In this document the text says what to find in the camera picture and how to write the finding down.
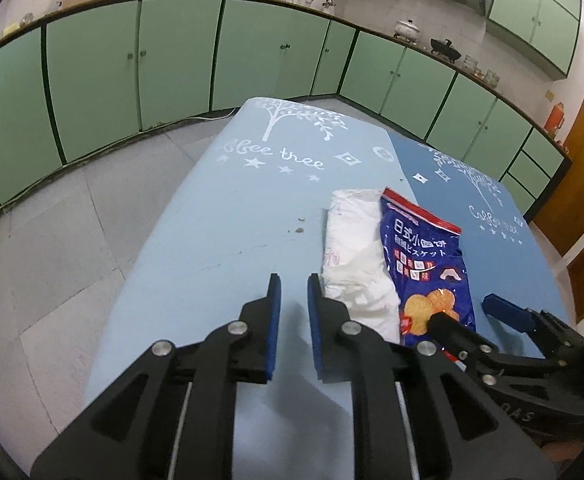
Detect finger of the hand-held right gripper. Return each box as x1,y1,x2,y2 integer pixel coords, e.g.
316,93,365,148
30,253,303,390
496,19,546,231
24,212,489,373
482,294,584,356
428,312,503,366

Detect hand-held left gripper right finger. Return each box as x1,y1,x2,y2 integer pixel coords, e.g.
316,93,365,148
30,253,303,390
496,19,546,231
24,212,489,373
306,273,558,480

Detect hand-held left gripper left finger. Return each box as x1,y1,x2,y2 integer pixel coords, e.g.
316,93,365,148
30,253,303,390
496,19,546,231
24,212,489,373
31,273,283,480

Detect white plastic pack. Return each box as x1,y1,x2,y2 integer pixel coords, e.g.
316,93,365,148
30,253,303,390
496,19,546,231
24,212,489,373
320,188,403,345

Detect blue biscuit bag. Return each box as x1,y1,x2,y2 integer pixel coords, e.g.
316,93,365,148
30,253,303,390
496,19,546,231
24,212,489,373
379,187,477,351

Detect orange thermos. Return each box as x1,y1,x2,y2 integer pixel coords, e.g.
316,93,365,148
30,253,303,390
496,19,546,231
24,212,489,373
544,102,567,136

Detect black wok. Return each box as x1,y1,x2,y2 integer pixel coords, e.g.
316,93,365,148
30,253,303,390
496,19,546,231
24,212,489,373
429,37,460,61

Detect white lidded pot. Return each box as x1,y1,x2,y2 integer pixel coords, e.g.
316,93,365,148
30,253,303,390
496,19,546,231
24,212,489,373
394,18,422,40

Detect green base cabinets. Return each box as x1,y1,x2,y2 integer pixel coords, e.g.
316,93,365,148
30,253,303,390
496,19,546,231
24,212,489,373
0,0,573,231

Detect green wall cabinets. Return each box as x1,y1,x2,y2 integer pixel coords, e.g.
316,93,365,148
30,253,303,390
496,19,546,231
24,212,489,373
487,0,583,81

